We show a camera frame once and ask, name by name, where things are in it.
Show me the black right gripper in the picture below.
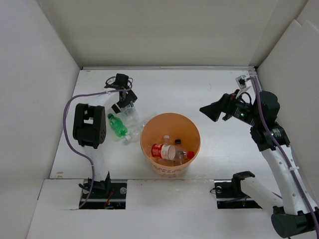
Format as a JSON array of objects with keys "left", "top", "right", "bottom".
[{"left": 199, "top": 89, "right": 261, "bottom": 126}]

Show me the clear bottle blue yellow label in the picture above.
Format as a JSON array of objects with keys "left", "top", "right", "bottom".
[{"left": 121, "top": 103, "right": 139, "bottom": 126}]

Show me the green plastic soda bottle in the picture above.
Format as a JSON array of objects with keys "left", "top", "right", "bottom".
[{"left": 107, "top": 114, "right": 128, "bottom": 137}]

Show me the clear bottle blue orange label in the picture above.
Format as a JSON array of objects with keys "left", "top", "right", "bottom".
[{"left": 162, "top": 135, "right": 172, "bottom": 145}]

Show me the clear bottle black cap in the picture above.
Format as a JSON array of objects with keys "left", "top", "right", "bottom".
[{"left": 174, "top": 139, "right": 181, "bottom": 146}]

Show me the clear bottle red label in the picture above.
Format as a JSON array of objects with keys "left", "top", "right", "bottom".
[{"left": 151, "top": 144, "right": 195, "bottom": 161}]

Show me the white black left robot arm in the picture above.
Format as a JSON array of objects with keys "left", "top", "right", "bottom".
[{"left": 72, "top": 73, "right": 139, "bottom": 198}]

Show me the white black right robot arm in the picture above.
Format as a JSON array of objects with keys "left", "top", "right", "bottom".
[{"left": 200, "top": 90, "right": 319, "bottom": 239}]

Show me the orange plastic bin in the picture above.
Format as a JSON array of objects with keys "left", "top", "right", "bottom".
[{"left": 140, "top": 113, "right": 201, "bottom": 178}]

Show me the clear crushed unlabelled bottle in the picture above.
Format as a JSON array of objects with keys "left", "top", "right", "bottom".
[{"left": 124, "top": 113, "right": 158, "bottom": 145}]

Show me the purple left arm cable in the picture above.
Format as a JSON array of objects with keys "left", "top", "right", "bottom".
[{"left": 64, "top": 77, "right": 133, "bottom": 209}]

